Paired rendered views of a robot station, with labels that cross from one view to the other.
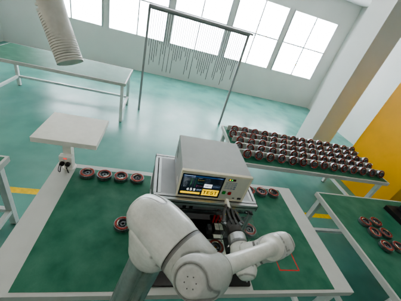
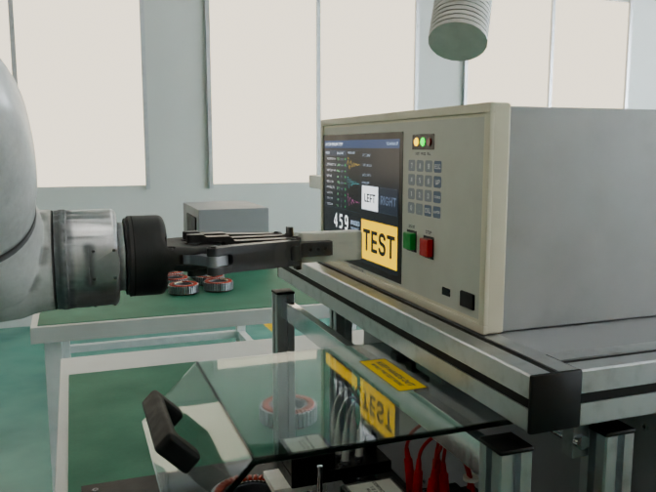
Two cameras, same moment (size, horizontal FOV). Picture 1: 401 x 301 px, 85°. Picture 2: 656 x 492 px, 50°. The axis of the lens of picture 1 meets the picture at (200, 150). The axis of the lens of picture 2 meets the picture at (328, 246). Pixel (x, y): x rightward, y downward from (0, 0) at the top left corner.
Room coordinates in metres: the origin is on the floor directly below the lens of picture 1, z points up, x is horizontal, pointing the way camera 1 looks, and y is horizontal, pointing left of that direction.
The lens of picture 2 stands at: (0.90, -0.95, 1.28)
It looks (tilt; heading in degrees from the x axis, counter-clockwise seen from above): 8 degrees down; 86
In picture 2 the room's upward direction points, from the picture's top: straight up
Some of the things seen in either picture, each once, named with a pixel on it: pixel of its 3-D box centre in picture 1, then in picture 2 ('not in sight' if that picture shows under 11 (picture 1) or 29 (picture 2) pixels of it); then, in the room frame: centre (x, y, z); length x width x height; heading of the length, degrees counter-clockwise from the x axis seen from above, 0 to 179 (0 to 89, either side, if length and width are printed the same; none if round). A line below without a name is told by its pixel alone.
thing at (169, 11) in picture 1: (190, 73); not in sight; (4.41, 0.64, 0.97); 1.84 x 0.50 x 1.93; 106
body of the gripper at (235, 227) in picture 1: (233, 227); (172, 254); (0.80, -0.29, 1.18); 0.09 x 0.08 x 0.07; 16
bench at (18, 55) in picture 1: (67, 83); not in sight; (3.57, 2.63, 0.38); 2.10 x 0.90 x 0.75; 106
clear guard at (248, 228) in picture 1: (234, 224); (335, 417); (0.95, -0.34, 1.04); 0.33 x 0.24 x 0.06; 16
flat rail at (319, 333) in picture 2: (204, 211); (355, 360); (0.99, -0.14, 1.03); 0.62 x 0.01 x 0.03; 106
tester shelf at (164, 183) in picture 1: (203, 180); (512, 294); (1.20, -0.08, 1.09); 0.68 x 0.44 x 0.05; 106
